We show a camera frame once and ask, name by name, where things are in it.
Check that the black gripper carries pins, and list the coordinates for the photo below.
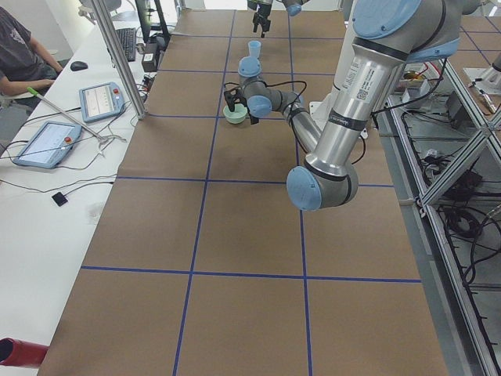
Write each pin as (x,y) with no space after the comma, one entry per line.
(250,112)
(260,16)

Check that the mint green bowl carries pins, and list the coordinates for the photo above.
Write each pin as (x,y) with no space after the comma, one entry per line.
(237,116)

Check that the light blue plastic cup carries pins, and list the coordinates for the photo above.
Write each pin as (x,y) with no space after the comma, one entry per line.
(254,48)

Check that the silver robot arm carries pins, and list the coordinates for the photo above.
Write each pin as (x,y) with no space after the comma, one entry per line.
(382,36)
(293,7)

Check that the black power adapter box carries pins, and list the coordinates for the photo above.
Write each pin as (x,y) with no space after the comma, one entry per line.
(150,58)

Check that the black keyboard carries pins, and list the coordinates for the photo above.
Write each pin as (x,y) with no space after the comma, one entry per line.
(127,38)

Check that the far teach pendant tablet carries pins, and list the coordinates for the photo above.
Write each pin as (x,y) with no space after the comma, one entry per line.
(101,101)

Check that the teach pendant tablet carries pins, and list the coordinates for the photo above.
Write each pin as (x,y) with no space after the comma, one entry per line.
(101,101)
(49,145)

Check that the metal rod green tip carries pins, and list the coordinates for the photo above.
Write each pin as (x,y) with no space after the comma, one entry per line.
(101,139)

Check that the black computer mouse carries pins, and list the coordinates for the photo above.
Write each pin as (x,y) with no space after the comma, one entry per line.
(78,66)

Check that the near teach pendant tablet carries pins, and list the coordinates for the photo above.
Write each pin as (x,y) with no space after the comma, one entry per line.
(49,145)

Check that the small black square pad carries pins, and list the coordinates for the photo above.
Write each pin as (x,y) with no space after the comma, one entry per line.
(60,199)

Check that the seated person grey shirt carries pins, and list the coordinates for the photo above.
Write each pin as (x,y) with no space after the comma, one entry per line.
(25,62)

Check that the red cylinder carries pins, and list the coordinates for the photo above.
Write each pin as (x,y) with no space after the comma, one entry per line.
(18,353)

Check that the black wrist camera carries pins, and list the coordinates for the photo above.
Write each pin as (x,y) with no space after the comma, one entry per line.
(236,95)

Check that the aluminium frame post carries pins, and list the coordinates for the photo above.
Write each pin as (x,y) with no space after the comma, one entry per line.
(113,44)

